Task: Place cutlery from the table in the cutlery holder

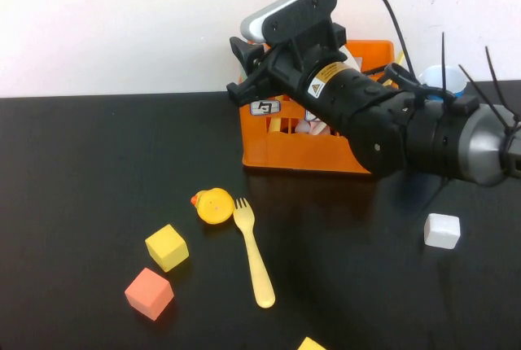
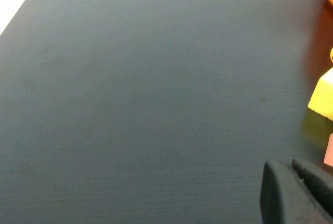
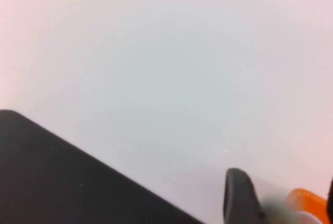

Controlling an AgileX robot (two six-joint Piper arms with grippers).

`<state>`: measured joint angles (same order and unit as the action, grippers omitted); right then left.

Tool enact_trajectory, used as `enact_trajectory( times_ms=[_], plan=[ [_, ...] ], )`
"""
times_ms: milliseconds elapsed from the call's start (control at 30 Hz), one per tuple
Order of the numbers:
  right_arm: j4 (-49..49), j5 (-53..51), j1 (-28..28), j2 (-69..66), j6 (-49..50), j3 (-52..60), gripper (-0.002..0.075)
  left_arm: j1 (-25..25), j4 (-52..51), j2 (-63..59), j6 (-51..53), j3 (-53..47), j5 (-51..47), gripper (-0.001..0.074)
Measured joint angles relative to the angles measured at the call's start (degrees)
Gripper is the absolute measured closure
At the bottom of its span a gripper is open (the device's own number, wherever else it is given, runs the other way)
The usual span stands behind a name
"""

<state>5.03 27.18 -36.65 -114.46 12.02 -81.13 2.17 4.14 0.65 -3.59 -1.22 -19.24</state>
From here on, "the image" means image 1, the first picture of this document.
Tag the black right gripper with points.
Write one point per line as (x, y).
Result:
(325, 93)

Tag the pale yellow plastic fork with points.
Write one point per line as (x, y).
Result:
(260, 281)

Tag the orange plastic cutlery crate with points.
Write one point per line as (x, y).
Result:
(301, 150)

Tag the white spoon character label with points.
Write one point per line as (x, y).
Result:
(266, 109)

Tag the yellow plastic spoon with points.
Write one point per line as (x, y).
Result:
(276, 124)

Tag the white fork character label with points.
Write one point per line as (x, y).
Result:
(311, 116)

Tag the pink plastic utensil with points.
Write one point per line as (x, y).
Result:
(319, 129)

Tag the yellow rubber duck toy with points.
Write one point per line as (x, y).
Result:
(215, 205)

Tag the blue cone cup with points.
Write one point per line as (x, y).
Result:
(423, 78)

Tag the blue paper cone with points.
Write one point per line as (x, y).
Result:
(433, 75)

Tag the black zip tie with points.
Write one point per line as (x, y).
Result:
(443, 65)
(494, 73)
(478, 87)

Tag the yellow cube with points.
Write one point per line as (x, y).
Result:
(167, 248)

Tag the salmon orange cube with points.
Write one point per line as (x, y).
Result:
(149, 294)

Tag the white cube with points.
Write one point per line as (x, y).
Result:
(442, 230)

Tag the yellow block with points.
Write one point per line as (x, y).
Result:
(311, 344)

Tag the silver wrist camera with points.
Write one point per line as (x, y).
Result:
(260, 20)

